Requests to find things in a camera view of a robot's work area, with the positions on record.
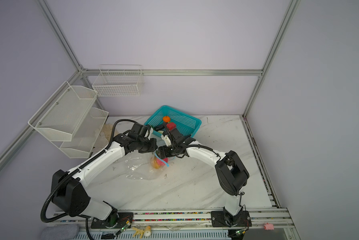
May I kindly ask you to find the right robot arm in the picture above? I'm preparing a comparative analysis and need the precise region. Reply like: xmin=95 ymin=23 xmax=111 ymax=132
xmin=154 ymin=123 xmax=250 ymax=219

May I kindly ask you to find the wooden toy figure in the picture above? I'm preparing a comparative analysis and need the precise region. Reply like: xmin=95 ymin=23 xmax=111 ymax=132
xmin=131 ymin=226 xmax=152 ymax=239

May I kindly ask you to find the clear zip top bag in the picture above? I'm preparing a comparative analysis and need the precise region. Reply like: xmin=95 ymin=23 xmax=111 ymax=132
xmin=119 ymin=151 xmax=169 ymax=181

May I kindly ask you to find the white mesh upper shelf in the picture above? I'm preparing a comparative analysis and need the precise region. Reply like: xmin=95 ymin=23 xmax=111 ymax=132
xmin=28 ymin=82 xmax=98 ymax=142

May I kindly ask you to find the pink toy fruit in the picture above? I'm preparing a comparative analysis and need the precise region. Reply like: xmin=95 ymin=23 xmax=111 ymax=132
xmin=155 ymin=158 xmax=169 ymax=168

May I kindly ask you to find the orange toy fruit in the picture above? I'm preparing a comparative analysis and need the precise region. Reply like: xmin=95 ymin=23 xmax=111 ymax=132
xmin=162 ymin=116 xmax=171 ymax=123

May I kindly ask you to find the yellow toy mango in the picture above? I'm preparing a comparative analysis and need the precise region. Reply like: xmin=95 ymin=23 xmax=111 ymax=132
xmin=150 ymin=158 xmax=160 ymax=169

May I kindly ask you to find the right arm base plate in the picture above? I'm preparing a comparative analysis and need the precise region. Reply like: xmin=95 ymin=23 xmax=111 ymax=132
xmin=211 ymin=210 xmax=252 ymax=228

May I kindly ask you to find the white wire basket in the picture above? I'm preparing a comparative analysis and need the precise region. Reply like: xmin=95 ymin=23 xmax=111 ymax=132
xmin=92 ymin=65 xmax=144 ymax=97

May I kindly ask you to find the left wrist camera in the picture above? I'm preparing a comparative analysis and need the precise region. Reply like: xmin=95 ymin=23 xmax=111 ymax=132
xmin=128 ymin=123 xmax=151 ymax=139

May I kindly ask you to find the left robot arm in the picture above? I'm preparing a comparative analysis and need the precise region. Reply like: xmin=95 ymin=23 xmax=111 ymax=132
xmin=40 ymin=121 xmax=157 ymax=228

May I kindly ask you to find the pink toy pig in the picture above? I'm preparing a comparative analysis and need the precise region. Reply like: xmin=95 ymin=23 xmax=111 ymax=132
xmin=264 ymin=223 xmax=275 ymax=231

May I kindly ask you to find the grey cloth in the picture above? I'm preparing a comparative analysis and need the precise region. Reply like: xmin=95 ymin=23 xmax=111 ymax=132
xmin=40 ymin=224 xmax=79 ymax=240

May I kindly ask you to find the white mesh shelf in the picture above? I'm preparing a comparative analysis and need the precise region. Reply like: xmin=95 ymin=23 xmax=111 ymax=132
xmin=59 ymin=108 xmax=108 ymax=159
xmin=28 ymin=82 xmax=98 ymax=142

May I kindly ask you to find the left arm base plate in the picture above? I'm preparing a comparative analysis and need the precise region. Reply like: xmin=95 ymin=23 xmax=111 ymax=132
xmin=90 ymin=212 xmax=134 ymax=229

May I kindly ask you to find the white mesh lower shelf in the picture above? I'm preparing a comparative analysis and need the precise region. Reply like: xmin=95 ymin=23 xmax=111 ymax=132
xmin=59 ymin=108 xmax=108 ymax=159

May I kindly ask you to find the teal plastic basket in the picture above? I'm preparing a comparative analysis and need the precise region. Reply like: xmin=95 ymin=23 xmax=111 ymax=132
xmin=144 ymin=106 xmax=202 ymax=137

